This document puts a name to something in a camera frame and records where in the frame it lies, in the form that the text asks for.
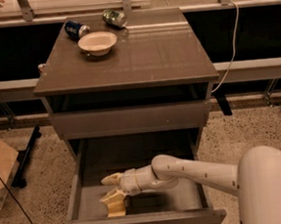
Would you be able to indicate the blue soda can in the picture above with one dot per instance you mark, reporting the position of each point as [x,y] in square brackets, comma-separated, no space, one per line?
[76,30]

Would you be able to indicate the black stand foot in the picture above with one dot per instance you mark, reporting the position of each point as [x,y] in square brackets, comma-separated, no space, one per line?
[23,159]
[223,104]

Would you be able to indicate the metal railing frame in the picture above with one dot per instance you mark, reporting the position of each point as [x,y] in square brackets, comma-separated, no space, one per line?
[28,28]

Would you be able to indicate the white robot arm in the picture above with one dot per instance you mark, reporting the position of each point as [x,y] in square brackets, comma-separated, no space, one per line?
[255,180]

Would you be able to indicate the green soda can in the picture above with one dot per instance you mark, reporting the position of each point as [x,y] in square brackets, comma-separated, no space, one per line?
[115,18]

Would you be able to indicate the grey drawer cabinet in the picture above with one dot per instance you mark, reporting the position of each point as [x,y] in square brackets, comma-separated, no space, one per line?
[157,60]

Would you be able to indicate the white bowl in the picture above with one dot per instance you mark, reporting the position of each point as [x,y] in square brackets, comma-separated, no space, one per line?
[97,43]

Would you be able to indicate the red can behind cabinet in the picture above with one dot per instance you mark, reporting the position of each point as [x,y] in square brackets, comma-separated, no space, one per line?
[41,67]

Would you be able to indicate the closed grey middle drawer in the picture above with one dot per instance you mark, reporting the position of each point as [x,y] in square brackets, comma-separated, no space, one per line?
[126,121]

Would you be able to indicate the black stand foot left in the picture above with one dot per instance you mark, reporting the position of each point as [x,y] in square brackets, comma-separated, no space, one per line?
[23,159]

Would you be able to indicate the open grey bottom drawer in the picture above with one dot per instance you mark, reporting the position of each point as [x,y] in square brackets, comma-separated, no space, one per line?
[99,157]

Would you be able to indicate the black stand foot right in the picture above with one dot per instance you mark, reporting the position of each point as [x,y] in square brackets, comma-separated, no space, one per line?
[223,104]

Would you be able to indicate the yellow sponge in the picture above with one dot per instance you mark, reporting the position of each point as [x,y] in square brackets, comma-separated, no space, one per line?
[116,209]

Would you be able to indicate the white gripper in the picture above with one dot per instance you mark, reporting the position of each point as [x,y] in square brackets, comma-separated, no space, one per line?
[129,182]

